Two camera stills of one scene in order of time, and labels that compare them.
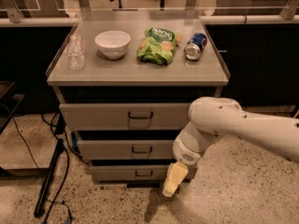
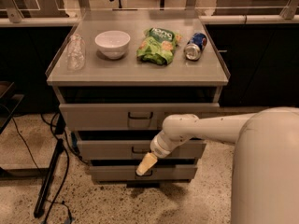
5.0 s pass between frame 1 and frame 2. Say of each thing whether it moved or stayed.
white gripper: moved
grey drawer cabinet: stayed
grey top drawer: stayed
